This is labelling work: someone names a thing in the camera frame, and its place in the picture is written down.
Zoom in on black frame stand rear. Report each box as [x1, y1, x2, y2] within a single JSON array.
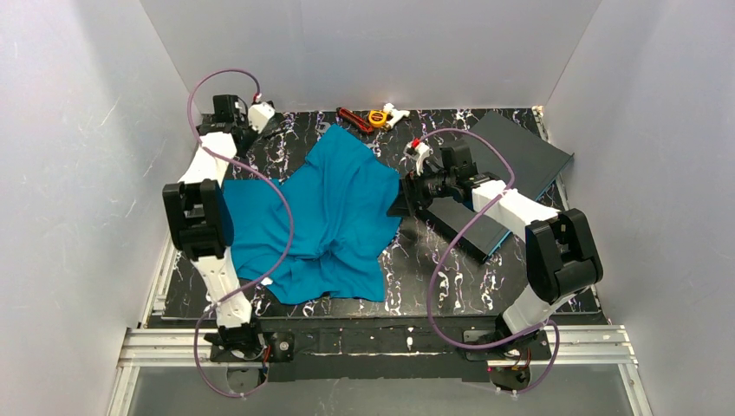
[[260, 113, 285, 140]]

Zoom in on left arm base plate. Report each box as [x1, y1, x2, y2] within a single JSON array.
[[204, 321, 295, 363]]

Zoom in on white plastic fitting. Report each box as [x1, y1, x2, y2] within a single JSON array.
[[382, 103, 410, 130]]

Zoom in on dark grey flat box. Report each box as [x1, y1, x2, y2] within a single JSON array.
[[418, 109, 573, 261]]

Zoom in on yellow tape measure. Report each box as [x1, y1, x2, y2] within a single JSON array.
[[367, 110, 387, 129]]

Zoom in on red black utility knife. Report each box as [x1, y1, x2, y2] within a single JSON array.
[[336, 107, 374, 134]]

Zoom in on purple cable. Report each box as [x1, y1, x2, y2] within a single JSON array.
[[186, 68, 296, 400], [419, 127, 561, 396]]

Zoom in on blue garment cloth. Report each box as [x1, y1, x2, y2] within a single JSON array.
[[224, 125, 400, 304]]

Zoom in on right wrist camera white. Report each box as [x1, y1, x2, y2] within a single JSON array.
[[404, 139, 432, 177]]

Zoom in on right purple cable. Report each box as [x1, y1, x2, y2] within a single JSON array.
[[419, 127, 561, 396]]

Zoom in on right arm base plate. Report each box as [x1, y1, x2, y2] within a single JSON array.
[[461, 330, 554, 393]]

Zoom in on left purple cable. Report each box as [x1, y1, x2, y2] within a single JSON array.
[[186, 68, 296, 400]]

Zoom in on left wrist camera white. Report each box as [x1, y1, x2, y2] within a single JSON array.
[[247, 101, 276, 133]]

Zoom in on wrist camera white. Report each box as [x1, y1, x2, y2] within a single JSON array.
[[404, 139, 432, 177], [247, 101, 276, 133]]

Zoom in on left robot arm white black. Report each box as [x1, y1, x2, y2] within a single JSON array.
[[162, 94, 263, 354]]

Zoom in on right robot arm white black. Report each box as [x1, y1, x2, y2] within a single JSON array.
[[387, 139, 603, 346]]

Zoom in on aluminium rail frame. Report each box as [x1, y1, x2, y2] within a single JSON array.
[[108, 222, 650, 415]]

